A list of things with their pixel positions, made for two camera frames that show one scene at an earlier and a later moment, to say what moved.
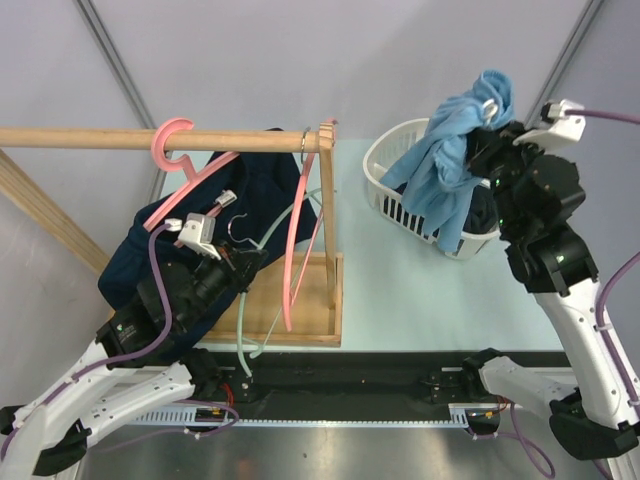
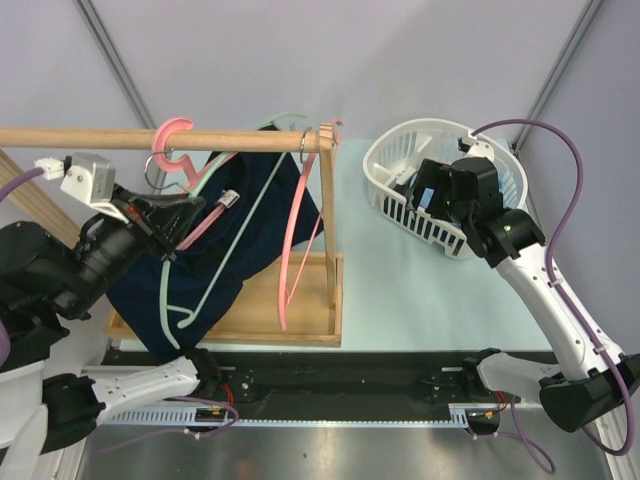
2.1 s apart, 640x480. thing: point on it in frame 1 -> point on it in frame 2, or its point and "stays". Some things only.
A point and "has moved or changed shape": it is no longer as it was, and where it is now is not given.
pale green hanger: x=261 y=246 -> x=189 y=318
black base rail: x=342 y=385 stays
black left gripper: x=242 y=266 -> x=170 y=215
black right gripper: x=488 y=143 -> x=437 y=176
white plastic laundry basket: x=387 y=146 stays
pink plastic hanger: x=194 y=182 stays
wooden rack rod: x=197 y=140 stays
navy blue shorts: x=260 y=204 stays
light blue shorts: x=436 y=176 has moved or changed shape
